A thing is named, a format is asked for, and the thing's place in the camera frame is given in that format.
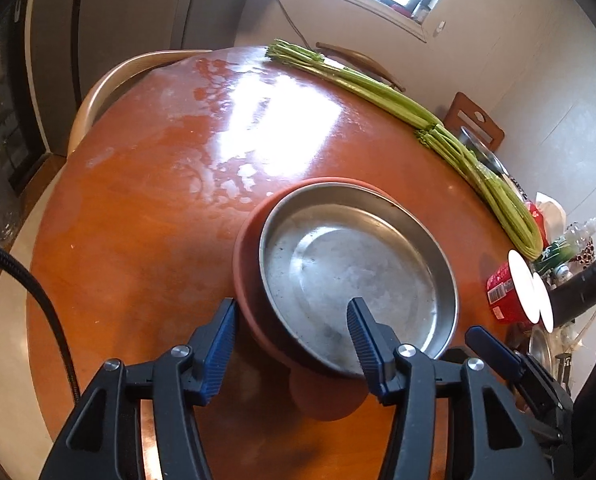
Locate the wooden chair curved back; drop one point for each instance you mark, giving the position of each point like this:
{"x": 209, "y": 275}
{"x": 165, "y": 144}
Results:
{"x": 358, "y": 57}

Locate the grey refrigerator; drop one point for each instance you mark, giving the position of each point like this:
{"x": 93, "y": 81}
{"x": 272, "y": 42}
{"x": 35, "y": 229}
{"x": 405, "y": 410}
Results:
{"x": 128, "y": 10}

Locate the shallow steel plate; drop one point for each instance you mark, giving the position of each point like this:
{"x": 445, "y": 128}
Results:
{"x": 338, "y": 260}

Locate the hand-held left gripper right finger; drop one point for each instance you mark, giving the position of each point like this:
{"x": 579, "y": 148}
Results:
{"x": 365, "y": 355}

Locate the large steel bowl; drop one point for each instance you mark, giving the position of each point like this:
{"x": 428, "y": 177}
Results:
{"x": 540, "y": 350}

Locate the dark cabinet with red decoration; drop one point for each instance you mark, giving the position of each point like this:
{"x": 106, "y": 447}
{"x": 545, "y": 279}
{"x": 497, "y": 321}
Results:
{"x": 8, "y": 110}

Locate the light wooden chair back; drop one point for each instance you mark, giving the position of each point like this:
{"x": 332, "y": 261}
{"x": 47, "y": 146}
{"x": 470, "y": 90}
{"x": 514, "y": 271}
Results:
{"x": 103, "y": 90}

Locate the red plastic bag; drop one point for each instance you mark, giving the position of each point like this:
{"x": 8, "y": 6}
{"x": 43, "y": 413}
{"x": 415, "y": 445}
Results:
{"x": 535, "y": 220}

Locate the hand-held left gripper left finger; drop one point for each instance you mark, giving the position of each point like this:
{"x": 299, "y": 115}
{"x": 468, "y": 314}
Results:
{"x": 218, "y": 355}

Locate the white plastic bag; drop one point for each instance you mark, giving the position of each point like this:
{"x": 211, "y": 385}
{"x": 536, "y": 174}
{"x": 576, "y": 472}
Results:
{"x": 553, "y": 210}

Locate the long thin celery bundle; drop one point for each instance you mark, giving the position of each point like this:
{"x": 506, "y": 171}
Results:
{"x": 358, "y": 85}

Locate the salmon pink footed plate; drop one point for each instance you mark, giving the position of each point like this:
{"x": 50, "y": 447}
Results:
{"x": 245, "y": 270}

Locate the black thermos flask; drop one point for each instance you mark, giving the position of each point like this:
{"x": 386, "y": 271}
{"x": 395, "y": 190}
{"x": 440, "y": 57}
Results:
{"x": 578, "y": 290}

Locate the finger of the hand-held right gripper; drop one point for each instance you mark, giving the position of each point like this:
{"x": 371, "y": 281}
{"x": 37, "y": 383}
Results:
{"x": 493, "y": 347}

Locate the steel pot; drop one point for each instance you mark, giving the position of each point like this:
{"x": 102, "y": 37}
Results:
{"x": 480, "y": 147}

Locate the clear bottle green label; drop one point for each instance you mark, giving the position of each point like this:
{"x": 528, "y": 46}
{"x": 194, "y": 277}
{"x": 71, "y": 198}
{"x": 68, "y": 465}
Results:
{"x": 553, "y": 257}

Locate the wooden chair with cutout back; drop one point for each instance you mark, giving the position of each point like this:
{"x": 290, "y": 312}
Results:
{"x": 473, "y": 115}

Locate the thick celery bundle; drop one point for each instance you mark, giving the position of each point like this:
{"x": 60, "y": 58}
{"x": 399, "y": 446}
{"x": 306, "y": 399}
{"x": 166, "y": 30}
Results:
{"x": 493, "y": 195}

